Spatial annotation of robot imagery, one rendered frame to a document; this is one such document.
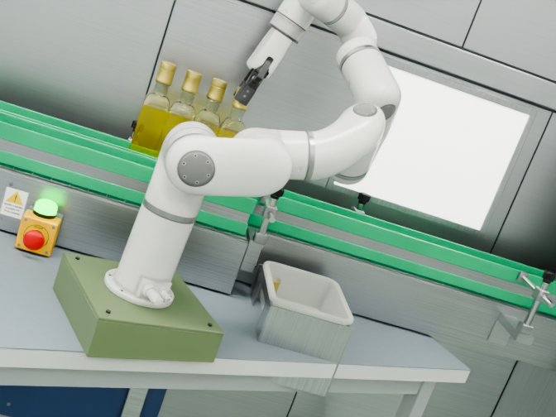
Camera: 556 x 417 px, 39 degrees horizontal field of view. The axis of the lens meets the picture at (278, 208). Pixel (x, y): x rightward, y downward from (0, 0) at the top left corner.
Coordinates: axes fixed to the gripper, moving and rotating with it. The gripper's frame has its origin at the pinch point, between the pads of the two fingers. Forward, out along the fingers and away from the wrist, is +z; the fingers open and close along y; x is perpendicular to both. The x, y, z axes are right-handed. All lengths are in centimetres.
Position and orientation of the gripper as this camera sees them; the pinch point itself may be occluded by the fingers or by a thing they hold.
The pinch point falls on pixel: (244, 93)
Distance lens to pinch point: 172.0
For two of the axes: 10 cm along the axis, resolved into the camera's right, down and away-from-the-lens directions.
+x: 8.2, 5.1, 2.5
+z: -5.6, 8.1, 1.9
